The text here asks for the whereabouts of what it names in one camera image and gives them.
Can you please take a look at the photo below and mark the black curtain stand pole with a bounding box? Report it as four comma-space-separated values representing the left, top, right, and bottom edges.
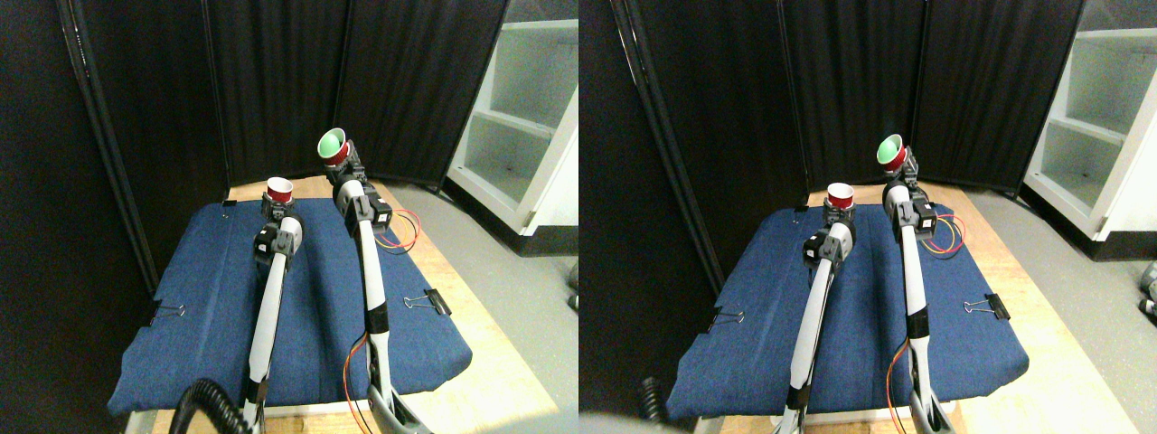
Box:
613, 0, 724, 292
59, 0, 160, 295

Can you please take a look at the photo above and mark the white shelf unit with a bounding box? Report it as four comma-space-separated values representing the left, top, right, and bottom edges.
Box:
445, 20, 579, 238
1023, 29, 1157, 243

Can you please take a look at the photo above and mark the black ribbed hose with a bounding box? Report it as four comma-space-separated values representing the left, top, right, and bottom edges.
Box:
639, 377, 670, 422
169, 378, 250, 434

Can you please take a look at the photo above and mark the yellow wire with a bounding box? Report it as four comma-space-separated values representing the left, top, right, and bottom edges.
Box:
927, 222, 959, 254
378, 217, 413, 249

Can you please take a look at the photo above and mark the orange wire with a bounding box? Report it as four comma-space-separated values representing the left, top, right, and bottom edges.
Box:
342, 332, 373, 434
885, 339, 914, 434

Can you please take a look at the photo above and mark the dark blue cloth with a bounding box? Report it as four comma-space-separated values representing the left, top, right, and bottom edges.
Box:
107, 199, 474, 418
663, 204, 1031, 424

